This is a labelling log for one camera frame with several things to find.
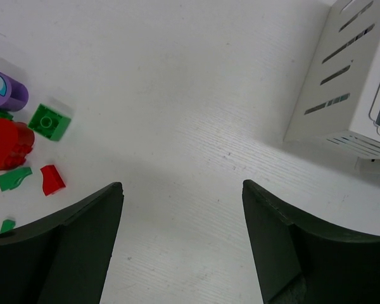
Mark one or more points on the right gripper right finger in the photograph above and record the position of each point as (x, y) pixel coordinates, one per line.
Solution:
(300, 258)

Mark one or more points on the white slotted container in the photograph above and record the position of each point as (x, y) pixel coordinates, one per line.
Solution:
(339, 102)

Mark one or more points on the green square lego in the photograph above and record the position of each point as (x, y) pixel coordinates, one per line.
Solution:
(49, 123)

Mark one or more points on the purple round flower lego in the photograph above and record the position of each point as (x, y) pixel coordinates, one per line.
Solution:
(14, 96)

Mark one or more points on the small green slope lego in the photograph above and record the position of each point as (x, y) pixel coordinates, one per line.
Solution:
(12, 179)

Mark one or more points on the large red lego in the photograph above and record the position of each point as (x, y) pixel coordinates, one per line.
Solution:
(16, 142)

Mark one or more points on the small red slope lego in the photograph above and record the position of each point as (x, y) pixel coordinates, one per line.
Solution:
(52, 181)

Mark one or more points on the small green lego piece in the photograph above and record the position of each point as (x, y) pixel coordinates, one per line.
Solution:
(7, 225)

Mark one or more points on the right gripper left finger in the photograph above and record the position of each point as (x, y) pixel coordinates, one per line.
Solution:
(63, 257)

